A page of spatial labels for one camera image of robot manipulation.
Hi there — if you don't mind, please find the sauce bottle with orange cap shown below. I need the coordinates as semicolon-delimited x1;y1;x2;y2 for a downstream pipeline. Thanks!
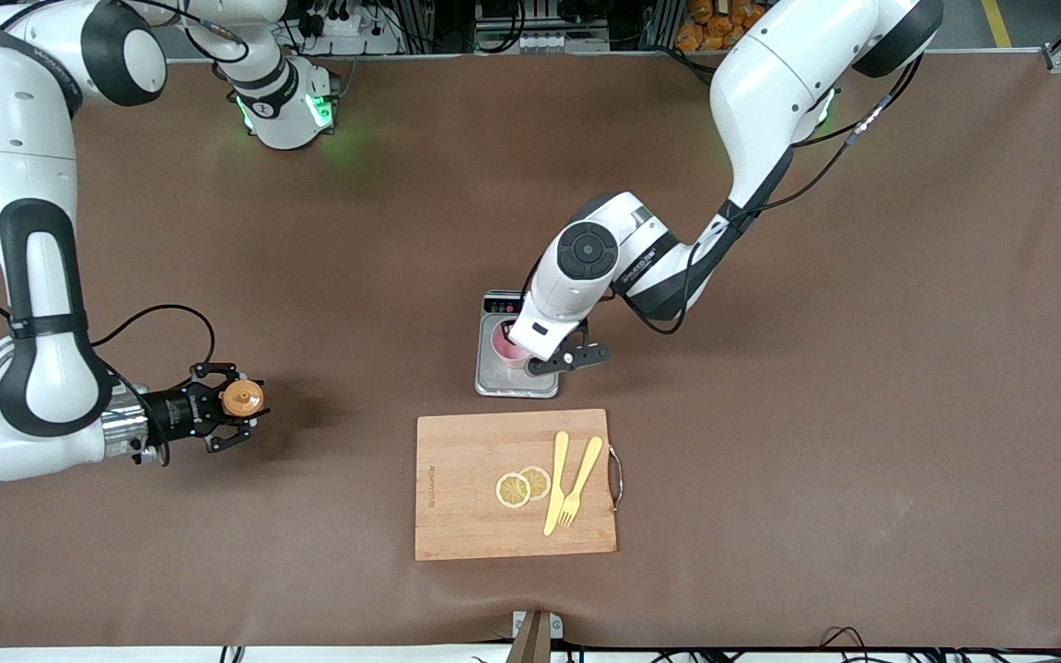
219;378;266;418

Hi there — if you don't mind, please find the pink plastic cup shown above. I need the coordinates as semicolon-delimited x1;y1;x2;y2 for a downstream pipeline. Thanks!
491;322;533;370

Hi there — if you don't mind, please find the wooden cutting board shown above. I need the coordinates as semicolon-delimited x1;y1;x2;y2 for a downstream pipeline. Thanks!
414;408;625;563

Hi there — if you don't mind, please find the silver digital kitchen scale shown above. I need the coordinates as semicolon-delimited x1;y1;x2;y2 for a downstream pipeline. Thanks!
474;290;561;400

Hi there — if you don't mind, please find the yellow plastic knife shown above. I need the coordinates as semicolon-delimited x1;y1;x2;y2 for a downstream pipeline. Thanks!
543;431;571;537

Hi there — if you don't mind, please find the yellow plastic fork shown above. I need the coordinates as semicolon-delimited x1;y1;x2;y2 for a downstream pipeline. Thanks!
556;436;605;529

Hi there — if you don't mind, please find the white power strip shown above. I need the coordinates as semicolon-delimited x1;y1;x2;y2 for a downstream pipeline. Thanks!
296;0;402;58

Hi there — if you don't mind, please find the orange packet pile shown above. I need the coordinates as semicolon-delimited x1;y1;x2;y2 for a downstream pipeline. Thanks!
675;0;757;52

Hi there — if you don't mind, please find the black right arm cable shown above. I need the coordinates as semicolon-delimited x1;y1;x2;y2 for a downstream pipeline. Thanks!
88;304;216;369

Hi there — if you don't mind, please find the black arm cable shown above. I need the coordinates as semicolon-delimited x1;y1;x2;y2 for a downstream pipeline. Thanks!
612;51;923;335
88;304;216;369

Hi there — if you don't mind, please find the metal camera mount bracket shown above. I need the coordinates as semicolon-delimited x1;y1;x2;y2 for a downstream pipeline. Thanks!
509;610;565;663

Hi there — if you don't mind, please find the black cable loop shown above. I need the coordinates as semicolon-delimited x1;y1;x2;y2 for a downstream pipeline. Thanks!
816;626;874;657

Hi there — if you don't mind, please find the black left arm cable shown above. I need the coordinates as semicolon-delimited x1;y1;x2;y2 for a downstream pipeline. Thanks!
612;51;923;335

